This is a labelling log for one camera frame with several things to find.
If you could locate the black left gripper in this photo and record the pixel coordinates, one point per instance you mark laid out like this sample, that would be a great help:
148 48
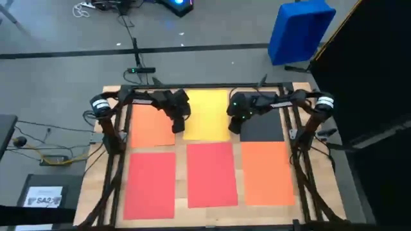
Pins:
175 106

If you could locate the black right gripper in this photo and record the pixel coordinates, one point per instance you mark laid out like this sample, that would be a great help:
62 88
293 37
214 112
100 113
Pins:
239 107

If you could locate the yellow paper sheet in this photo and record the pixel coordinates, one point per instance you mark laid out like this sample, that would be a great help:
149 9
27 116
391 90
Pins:
207 115

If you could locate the black paper sheet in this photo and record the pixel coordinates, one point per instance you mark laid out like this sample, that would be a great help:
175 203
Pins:
266 128

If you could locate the red paper sheet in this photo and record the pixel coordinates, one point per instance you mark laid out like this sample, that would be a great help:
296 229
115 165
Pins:
149 189
212 176

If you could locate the orange paper sheet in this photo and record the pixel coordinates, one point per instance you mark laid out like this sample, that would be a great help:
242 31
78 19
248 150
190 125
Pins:
268 173
151 128

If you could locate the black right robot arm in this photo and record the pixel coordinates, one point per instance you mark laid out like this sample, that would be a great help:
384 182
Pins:
295 96

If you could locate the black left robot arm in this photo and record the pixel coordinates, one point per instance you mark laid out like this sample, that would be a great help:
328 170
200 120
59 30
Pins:
128 95

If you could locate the black power strip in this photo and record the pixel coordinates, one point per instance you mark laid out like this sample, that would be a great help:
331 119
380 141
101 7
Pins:
141 70

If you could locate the blue plastic bin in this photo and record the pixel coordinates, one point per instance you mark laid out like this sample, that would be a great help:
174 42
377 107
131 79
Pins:
298 32

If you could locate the black device blue light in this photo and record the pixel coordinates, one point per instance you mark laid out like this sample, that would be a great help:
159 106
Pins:
178 8

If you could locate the black case white label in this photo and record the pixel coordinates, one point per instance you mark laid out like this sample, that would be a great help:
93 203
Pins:
70 192

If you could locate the black floor outlet box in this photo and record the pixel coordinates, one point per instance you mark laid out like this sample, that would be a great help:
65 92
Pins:
54 160

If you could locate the black electronics pile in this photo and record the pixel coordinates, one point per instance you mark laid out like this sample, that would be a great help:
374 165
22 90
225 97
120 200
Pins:
109 4

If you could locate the black partition panel yellow edge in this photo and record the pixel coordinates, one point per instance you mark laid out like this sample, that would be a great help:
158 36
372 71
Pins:
379 64

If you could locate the black round object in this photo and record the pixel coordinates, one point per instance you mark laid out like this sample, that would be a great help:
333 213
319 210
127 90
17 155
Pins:
20 141

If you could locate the black horizontal bar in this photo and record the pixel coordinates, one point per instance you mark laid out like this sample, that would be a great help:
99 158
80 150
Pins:
32 215

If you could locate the black desk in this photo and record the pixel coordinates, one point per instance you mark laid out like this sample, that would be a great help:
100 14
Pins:
5 131

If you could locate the black metal table frame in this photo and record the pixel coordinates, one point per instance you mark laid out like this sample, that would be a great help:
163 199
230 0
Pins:
208 86

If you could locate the small black clamp mount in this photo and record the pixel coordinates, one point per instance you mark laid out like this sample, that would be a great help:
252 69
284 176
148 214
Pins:
326 132

